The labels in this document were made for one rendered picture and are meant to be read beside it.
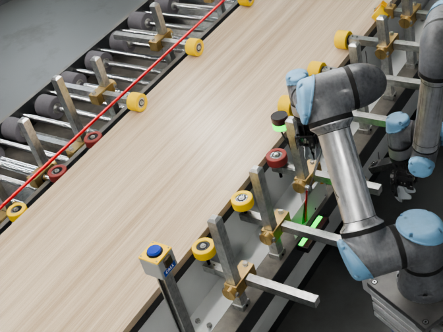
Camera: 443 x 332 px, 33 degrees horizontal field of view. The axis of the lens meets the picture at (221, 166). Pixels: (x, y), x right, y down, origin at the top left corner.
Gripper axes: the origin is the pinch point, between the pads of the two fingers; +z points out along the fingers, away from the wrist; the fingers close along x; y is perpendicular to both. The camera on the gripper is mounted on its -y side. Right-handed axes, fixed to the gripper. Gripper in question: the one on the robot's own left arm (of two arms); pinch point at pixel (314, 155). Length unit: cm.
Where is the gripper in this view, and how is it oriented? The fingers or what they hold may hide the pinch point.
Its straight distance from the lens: 263.1
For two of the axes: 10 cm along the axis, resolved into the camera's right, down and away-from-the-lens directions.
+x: 9.5, -0.3, -3.1
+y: -2.2, 6.5, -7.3
